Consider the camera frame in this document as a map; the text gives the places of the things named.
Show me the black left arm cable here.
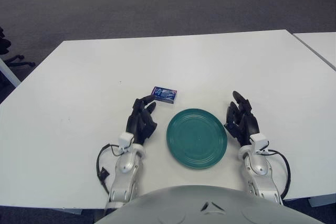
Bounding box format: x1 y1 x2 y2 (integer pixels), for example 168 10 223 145
96 143 124 196

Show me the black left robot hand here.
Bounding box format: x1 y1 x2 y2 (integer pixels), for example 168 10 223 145
125 94 159 146

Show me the black office chair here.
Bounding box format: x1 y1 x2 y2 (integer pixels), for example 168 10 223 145
0 27 36 69

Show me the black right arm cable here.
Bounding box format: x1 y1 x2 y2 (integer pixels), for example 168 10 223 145
258 149 291 200

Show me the grey robot torso shell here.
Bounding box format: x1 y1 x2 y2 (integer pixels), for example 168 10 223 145
94 185 325 224

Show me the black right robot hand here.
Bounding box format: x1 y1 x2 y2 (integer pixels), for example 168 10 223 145
223 90 261 147

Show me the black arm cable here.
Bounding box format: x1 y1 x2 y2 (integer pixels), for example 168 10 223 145
258 149 291 200
96 143 124 196

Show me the blue gum box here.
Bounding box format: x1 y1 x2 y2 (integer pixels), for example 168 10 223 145
151 86 179 105

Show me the white table leg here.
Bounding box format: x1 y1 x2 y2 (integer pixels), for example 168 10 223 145
0 57 22 88

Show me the teal ribbed plate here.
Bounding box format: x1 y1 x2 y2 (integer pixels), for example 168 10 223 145
166 108 228 170

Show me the grey table foot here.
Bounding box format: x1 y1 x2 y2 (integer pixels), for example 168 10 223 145
308 196 336 208

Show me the white table with grey edge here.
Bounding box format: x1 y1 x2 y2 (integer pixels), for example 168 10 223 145
292 31 336 71

